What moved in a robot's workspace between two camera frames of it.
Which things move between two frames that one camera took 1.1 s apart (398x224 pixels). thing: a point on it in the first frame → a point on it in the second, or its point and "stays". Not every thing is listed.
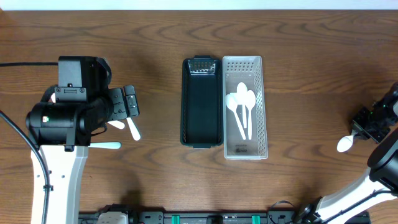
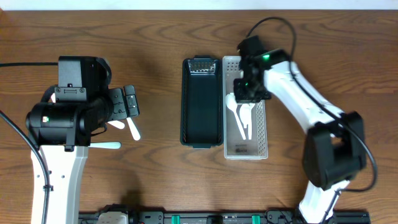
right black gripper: [359, 129] → [240, 96]
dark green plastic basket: [201, 102] stays
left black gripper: [130, 101] stays
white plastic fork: [134, 130] stays
